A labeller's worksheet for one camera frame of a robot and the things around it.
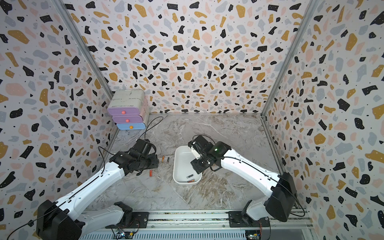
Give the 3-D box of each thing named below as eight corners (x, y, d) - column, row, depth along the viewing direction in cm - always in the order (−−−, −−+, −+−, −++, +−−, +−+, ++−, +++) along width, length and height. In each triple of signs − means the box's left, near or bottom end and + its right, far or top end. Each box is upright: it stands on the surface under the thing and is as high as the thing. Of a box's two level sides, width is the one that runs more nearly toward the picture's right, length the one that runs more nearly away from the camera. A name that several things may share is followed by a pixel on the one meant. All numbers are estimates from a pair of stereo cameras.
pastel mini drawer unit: (117, 132, 112) (102, 109, 95) (126, 111, 126) (115, 89, 109) (145, 132, 112) (135, 109, 95) (151, 112, 126) (144, 89, 109)
